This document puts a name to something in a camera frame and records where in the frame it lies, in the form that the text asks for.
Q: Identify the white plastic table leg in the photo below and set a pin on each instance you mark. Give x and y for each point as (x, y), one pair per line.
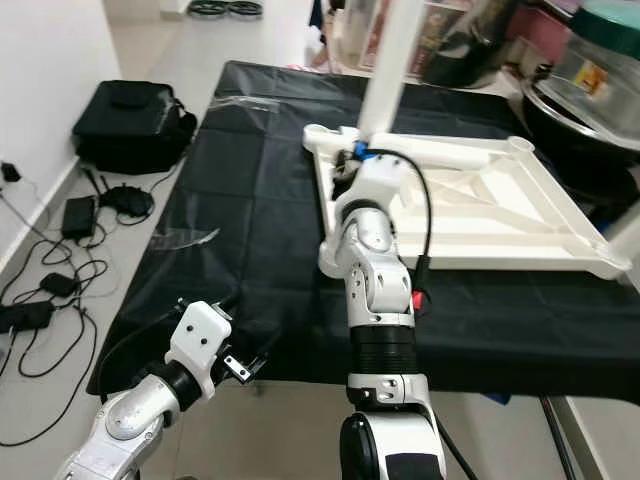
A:
(460, 152)
(395, 60)
(622, 245)

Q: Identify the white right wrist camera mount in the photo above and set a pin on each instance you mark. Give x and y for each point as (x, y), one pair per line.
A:
(380, 180)

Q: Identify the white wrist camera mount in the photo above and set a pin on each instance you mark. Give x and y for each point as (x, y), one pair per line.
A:
(380, 180)
(198, 340)

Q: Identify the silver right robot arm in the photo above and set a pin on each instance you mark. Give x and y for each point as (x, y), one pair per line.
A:
(380, 280)

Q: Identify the clear tape strip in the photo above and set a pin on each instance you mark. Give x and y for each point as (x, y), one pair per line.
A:
(252, 101)
(185, 239)

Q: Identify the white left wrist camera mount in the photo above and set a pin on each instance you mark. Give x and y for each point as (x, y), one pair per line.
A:
(198, 340)

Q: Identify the black carry bag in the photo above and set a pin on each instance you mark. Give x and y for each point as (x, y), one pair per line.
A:
(130, 125)

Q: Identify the small black power adapter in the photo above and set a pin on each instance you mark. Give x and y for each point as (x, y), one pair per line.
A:
(58, 283)

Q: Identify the black wall plug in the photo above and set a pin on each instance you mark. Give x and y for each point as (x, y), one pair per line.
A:
(11, 172)

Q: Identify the white plastic table top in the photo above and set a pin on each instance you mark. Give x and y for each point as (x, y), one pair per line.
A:
(510, 230)

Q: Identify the black table cloth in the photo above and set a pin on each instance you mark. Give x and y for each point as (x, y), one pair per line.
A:
(240, 250)

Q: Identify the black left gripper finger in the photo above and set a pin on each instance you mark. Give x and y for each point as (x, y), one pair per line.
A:
(250, 360)

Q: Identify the pink translucent storage box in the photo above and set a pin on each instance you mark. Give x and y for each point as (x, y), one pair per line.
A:
(540, 30)

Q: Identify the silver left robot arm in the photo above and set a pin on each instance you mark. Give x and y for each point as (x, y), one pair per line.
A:
(125, 430)

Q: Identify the black shiny plastic bag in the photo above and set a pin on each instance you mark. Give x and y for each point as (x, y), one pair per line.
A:
(470, 45)

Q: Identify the black floor rod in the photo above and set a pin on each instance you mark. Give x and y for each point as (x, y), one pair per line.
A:
(560, 440)

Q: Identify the clear storage box orange lid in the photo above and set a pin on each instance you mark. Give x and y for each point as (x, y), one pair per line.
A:
(350, 35)

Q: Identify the black power strip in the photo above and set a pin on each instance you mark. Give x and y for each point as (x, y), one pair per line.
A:
(25, 316)

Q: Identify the green round pot lid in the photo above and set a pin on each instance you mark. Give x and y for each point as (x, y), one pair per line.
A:
(610, 20)

